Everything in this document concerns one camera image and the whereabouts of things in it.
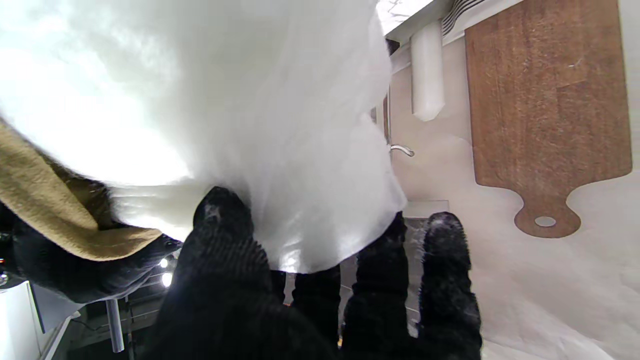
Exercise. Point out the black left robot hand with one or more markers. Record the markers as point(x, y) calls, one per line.
point(225, 300)

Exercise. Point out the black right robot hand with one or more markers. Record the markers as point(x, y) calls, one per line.
point(75, 275)

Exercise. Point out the brown pillowcase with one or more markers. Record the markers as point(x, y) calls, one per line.
point(50, 210)

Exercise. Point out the white pillow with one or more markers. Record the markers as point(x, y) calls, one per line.
point(225, 100)

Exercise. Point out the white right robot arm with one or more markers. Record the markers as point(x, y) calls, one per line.
point(20, 325)

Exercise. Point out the white pillar candle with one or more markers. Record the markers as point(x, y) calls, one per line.
point(427, 75)

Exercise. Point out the brown wooden cutting board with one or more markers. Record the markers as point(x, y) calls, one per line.
point(545, 100)

